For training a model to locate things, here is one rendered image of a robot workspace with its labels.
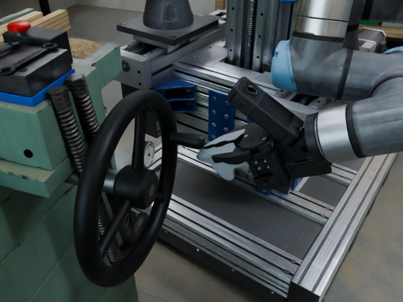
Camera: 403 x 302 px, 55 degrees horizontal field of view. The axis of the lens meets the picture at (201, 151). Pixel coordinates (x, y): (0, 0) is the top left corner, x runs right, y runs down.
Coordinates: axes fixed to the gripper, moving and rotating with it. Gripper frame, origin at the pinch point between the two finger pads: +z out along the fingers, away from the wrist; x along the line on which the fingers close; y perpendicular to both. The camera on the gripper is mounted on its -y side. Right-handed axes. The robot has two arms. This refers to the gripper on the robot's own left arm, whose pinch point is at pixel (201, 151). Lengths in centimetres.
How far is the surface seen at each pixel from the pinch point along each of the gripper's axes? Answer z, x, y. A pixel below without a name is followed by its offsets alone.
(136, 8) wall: 222, 303, -13
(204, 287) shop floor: 49, 23, 67
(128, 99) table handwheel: -2.6, -10.7, -15.7
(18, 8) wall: 277, 219, -65
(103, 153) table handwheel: -2.7, -18.8, -13.2
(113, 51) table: 18.2, 14.6, -18.7
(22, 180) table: 11.1, -21.2, -13.6
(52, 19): 30.0, 16.7, -29.7
